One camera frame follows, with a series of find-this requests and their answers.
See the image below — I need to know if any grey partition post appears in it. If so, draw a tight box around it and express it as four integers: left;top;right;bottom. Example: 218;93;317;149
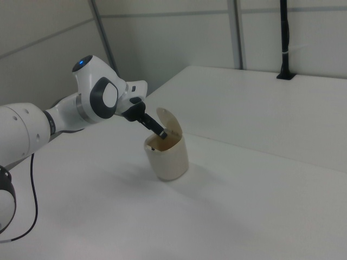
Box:
234;0;246;70
88;0;120;80

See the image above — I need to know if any small white lidded bin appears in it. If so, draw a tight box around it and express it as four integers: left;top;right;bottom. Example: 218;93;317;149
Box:
143;107;189;181

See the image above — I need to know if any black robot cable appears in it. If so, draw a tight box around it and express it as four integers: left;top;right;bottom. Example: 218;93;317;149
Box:
0;128;85;243

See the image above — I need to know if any black pole with base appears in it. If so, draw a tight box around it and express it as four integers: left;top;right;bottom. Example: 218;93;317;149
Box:
276;0;296;81

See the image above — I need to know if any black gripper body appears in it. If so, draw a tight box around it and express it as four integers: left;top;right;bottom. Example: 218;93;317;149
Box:
123;101;147;123

